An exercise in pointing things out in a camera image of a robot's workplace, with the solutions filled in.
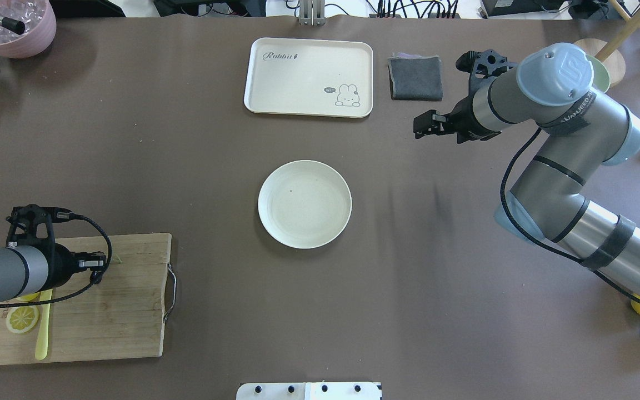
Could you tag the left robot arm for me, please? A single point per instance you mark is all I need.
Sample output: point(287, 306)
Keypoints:
point(12, 280)

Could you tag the aluminium frame post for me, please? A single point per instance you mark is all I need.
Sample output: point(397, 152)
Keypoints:
point(311, 12)

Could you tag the lemon half inner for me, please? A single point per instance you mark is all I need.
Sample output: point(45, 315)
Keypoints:
point(28, 297)

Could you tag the pink ice bowl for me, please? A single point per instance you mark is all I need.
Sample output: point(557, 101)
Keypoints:
point(27, 28)

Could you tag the wooden glass stand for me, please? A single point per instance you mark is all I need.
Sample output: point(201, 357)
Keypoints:
point(608, 51)

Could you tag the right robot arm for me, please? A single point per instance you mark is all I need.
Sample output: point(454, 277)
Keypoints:
point(586, 129)

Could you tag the cream rabbit tray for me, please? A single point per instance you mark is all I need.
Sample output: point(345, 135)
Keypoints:
point(310, 77)

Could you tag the grey folded cloth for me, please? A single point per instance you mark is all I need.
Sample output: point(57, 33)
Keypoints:
point(415, 78)

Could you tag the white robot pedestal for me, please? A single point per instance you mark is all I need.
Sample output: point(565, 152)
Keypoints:
point(310, 390)

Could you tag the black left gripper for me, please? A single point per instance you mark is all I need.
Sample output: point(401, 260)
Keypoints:
point(63, 261)

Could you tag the cream round plate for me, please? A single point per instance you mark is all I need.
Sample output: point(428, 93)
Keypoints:
point(304, 204)

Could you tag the green bowl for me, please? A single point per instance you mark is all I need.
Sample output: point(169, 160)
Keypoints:
point(601, 78)

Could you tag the yellow plastic knife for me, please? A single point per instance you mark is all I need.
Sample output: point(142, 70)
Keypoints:
point(41, 349)

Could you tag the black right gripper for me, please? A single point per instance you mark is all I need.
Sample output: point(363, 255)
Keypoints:
point(465, 117)

